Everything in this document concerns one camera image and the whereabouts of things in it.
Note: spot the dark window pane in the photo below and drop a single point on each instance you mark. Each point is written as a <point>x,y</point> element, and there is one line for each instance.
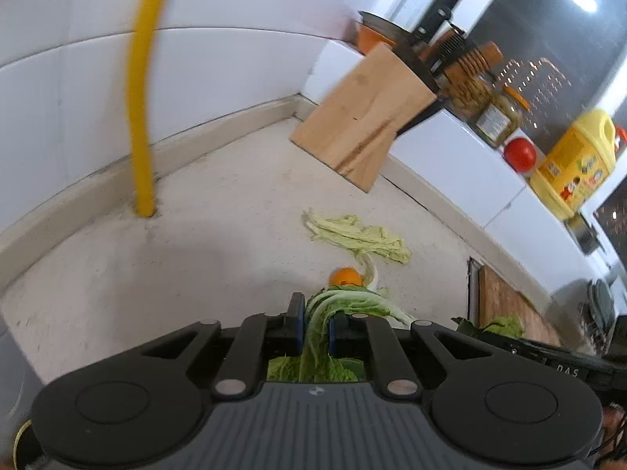
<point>529,19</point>

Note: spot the glass jar of pickles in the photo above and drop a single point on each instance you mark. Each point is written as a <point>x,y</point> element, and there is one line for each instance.
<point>499,117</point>
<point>470,95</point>

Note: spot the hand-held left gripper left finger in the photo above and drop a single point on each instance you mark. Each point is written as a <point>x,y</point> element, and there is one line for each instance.
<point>296,325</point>

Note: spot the pale yellow cabbage leaf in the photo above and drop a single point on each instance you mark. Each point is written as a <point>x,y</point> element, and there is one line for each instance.
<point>357,235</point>

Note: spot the red tomato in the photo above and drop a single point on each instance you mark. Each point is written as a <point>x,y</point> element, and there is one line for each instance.
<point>520,154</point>

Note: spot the orange bowl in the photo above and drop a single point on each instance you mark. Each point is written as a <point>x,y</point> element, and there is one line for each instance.
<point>374,36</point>

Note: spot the steel cup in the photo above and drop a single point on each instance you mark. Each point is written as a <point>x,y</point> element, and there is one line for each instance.
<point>585,236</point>

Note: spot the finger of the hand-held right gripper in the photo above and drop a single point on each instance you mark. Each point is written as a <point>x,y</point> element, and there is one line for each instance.
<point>529,347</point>

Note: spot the yellow pipe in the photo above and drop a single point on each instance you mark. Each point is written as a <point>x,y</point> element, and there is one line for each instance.
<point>139,107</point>

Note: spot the orange peel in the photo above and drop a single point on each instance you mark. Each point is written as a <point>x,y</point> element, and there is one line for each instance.
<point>345,276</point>

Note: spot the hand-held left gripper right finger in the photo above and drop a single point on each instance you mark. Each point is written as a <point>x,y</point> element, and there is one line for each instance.
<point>335,338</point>

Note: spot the wooden cutting board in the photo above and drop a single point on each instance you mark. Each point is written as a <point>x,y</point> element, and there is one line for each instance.
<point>514,298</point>

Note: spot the person's right hand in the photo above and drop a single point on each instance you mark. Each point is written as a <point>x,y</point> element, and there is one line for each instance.
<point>618,421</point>

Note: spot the black gold-rimmed trash bin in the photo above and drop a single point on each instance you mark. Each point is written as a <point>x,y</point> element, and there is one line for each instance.
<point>29,450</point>

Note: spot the yellow oil bottle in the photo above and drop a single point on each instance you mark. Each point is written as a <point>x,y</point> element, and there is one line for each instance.
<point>573,166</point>

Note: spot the bright green cabbage leaf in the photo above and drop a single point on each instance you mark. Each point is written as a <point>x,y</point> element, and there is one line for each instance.
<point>497,325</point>

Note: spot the wooden knife block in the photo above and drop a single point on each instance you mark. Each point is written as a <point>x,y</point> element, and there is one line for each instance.
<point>362,117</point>

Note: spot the white-stemmed napa cabbage leaf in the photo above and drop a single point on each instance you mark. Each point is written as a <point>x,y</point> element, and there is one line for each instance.
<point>318,333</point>

